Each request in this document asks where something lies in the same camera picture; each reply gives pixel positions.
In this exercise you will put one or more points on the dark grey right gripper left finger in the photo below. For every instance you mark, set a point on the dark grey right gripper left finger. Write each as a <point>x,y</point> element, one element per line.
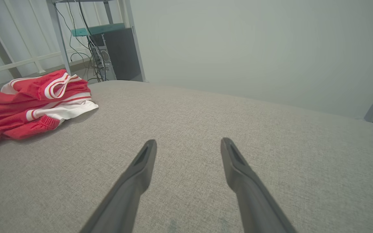
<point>131,187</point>

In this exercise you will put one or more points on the teal shelf board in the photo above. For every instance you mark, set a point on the teal shelf board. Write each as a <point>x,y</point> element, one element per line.
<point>102,29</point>

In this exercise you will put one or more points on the red white-trimmed T-shirt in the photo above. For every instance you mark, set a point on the red white-trimmed T-shirt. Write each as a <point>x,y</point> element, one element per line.
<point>8,106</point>

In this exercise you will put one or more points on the grey metal desk frame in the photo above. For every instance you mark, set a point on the grey metal desk frame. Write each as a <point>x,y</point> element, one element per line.
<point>58,35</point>

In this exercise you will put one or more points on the black computer tower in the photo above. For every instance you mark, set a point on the black computer tower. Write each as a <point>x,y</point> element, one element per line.
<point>123,55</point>

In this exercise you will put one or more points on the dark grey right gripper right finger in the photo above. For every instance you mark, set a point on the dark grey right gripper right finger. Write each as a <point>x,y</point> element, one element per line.
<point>251,194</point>

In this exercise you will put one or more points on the white railing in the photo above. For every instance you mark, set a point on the white railing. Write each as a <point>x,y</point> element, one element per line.
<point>18,61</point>

